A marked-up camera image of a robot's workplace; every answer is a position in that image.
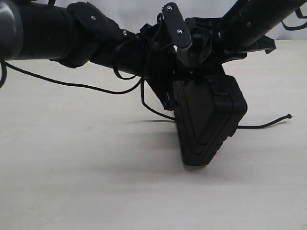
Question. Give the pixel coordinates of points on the black plastic carrying case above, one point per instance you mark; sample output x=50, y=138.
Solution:
x=206, y=114

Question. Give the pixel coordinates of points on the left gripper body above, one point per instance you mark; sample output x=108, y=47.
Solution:
x=157, y=53

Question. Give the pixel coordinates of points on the white backdrop curtain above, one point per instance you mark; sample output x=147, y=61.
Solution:
x=133, y=14

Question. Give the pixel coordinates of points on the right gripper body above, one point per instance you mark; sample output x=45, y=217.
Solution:
x=226, y=50

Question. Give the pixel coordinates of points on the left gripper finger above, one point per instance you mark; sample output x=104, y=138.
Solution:
x=164, y=91
x=209, y=66

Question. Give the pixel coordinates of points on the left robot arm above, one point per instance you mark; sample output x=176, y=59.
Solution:
x=80, y=33

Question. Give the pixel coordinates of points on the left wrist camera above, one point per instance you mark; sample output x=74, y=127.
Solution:
x=189, y=46

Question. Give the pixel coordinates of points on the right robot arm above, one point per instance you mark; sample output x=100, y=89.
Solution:
x=241, y=30

